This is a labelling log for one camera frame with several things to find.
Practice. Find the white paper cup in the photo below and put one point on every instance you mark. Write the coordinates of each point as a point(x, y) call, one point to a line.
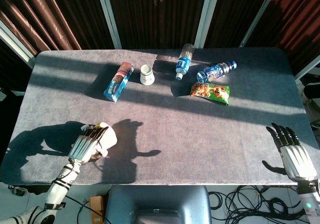
point(146, 76)

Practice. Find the white window frame post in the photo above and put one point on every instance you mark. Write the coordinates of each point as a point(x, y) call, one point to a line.
point(206, 16)
point(308, 68)
point(108, 16)
point(260, 16)
point(17, 42)

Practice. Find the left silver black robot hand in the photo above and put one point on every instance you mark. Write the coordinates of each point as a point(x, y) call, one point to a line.
point(82, 146)

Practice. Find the clear bottle without cap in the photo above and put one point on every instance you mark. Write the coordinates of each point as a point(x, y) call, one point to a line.
point(183, 63)

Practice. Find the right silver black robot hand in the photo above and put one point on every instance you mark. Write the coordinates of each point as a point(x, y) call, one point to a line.
point(298, 161)

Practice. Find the green orange snack bag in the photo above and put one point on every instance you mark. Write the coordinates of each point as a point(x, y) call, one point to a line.
point(211, 92)

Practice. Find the brown curtain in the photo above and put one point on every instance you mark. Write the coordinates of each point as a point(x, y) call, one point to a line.
point(297, 21)
point(157, 13)
point(232, 11)
point(50, 13)

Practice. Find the grey caster wheel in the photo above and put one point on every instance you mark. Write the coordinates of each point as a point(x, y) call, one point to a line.
point(18, 191)

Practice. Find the yellow plush toy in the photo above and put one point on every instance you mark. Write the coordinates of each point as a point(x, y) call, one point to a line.
point(111, 137)

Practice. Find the clear bottle blue cap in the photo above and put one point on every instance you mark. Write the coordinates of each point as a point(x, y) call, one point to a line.
point(215, 72)

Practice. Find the blue cookie box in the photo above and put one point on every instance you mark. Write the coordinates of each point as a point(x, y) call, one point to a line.
point(118, 82)

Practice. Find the grey blue table cloth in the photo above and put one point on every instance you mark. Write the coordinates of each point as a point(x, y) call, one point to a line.
point(187, 138)

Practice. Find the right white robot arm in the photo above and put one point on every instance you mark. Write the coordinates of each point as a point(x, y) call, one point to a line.
point(308, 204)

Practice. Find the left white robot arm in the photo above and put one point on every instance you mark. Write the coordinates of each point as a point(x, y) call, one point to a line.
point(58, 189)

